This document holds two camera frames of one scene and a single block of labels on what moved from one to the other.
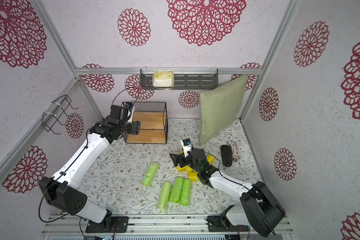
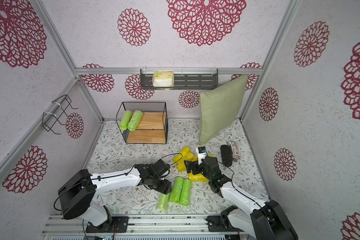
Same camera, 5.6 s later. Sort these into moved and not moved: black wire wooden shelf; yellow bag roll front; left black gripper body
Moved: left black gripper body
Not moved: yellow bag roll front; black wire wooden shelf
